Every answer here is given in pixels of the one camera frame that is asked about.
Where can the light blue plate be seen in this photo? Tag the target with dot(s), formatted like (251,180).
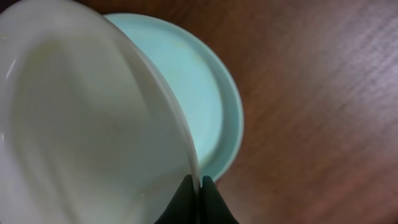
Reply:
(202,84)

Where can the cream white plate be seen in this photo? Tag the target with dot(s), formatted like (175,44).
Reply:
(90,130)

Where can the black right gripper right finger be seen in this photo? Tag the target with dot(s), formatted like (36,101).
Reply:
(213,209)

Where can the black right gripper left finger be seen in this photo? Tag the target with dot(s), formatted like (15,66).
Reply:
(182,208)

